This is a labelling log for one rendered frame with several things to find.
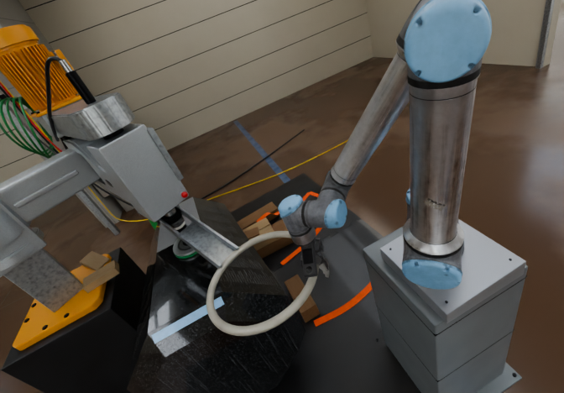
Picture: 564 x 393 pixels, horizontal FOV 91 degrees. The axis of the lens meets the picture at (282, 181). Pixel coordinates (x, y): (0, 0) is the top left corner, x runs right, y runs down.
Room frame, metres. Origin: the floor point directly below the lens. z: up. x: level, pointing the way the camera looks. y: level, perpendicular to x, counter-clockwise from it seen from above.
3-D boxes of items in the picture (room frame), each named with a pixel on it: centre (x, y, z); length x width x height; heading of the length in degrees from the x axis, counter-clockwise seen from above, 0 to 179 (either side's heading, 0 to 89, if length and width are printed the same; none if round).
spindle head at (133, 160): (1.36, 0.67, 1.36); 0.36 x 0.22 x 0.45; 38
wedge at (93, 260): (1.61, 1.41, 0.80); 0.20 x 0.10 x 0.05; 52
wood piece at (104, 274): (1.42, 1.28, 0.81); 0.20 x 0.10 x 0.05; 111
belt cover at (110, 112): (1.57, 0.84, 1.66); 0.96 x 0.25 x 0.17; 38
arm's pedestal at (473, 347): (0.66, -0.45, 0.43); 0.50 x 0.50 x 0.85; 10
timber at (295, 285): (1.28, 0.18, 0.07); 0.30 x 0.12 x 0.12; 12
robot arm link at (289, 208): (0.75, 0.00, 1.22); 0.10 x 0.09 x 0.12; 54
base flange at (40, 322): (1.41, 1.54, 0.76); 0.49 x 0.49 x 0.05; 13
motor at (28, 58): (1.83, 1.02, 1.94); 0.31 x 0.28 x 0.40; 128
